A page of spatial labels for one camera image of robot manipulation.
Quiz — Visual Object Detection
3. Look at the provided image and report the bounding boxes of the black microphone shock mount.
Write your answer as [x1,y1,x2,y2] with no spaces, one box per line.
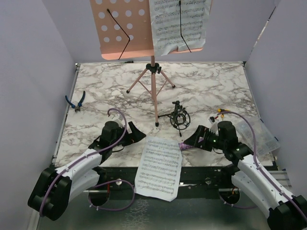
[158,101,191,137]

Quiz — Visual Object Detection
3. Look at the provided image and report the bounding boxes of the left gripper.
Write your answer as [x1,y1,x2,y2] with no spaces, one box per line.
[111,121,146,148]

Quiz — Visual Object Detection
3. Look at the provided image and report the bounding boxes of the sheet music page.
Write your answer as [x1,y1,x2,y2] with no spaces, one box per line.
[149,0,212,57]
[134,136,182,202]

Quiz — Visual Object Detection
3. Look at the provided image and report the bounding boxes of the yellow handled screwdriver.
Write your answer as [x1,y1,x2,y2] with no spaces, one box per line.
[215,108,229,120]

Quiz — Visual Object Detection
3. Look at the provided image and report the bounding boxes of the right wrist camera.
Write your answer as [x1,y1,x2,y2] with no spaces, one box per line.
[209,116,219,133]

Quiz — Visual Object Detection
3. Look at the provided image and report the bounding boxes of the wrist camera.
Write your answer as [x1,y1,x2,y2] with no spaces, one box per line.
[109,113,125,127]
[209,116,219,133]

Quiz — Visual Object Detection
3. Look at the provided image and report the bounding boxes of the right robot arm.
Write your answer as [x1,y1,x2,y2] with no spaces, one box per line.
[184,121,307,230]

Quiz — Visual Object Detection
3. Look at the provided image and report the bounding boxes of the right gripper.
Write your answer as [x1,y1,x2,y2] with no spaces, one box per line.
[184,124,226,151]

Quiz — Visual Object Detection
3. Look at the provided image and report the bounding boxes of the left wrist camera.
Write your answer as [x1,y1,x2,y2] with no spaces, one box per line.
[109,113,125,127]

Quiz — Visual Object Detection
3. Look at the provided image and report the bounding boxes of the purple glitter microphone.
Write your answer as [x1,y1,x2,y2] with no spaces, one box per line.
[178,142,194,151]

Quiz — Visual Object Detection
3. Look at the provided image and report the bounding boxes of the pink music stand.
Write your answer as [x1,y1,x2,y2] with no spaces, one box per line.
[90,0,203,113]

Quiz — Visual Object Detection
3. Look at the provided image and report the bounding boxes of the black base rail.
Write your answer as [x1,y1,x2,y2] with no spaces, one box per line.
[81,166,292,199]

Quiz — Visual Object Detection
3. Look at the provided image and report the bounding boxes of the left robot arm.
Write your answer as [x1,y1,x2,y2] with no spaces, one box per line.
[27,121,146,220]

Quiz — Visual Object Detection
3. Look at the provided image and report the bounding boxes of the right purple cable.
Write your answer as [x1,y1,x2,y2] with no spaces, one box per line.
[219,110,307,227]

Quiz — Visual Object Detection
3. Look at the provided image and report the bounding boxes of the blue handled pliers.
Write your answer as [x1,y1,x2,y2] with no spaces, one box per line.
[64,90,86,113]

